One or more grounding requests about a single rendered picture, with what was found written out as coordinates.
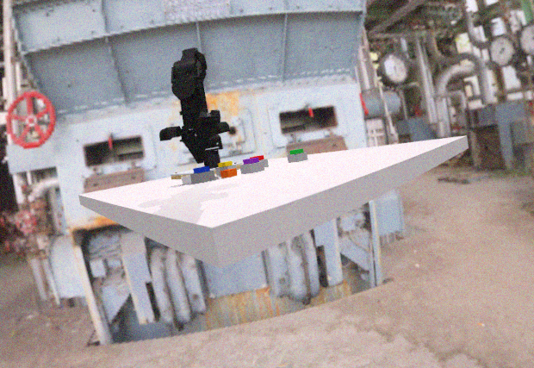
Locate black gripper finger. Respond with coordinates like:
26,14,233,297
197,134,213,163
180,135,201,164

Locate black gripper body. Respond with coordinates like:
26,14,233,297
159,103,230,141

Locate green button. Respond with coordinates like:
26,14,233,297
287,149,308,163

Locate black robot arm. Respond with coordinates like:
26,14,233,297
171,47,223,169

